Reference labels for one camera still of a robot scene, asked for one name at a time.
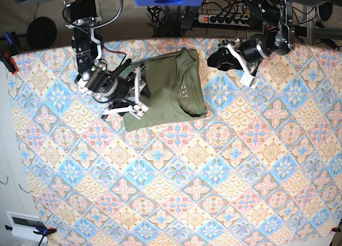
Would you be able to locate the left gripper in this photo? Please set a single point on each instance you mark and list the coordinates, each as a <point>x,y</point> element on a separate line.
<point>253,50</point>

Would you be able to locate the white power strip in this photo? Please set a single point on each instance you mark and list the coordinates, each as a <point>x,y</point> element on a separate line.
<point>221,20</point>

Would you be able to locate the orange clamp lower right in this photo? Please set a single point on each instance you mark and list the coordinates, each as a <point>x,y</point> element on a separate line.
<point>336,230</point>

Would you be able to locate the patterned tablecloth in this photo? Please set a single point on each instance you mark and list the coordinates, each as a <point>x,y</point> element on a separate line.
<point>263,167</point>

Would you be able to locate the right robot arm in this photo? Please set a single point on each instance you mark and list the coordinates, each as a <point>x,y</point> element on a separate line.
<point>83,17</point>

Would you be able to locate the blue orange clamp upper left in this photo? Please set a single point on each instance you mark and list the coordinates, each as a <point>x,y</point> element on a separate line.
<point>7,56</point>

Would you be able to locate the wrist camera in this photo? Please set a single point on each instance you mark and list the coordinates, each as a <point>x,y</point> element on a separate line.
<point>139,110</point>
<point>249,80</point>

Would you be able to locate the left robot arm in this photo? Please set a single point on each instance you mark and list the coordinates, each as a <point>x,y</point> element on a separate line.
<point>277,27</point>

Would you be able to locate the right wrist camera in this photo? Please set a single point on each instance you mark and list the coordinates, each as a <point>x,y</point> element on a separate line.
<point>139,110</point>

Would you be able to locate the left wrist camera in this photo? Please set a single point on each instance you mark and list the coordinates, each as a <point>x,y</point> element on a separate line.
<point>249,80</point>

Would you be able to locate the blue orange clamp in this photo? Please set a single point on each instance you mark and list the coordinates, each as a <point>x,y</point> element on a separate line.
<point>7,56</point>
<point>42,231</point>

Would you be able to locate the blue orange clamp lower left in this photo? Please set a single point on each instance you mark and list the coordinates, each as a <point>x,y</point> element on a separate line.
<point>42,231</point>

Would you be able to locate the green t-shirt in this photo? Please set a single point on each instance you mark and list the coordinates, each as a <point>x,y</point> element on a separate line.
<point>175,90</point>

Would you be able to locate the white wall box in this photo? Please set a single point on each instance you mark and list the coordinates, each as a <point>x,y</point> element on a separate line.
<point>23,226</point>

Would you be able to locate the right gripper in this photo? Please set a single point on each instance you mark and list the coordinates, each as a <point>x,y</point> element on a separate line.
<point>117,89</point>

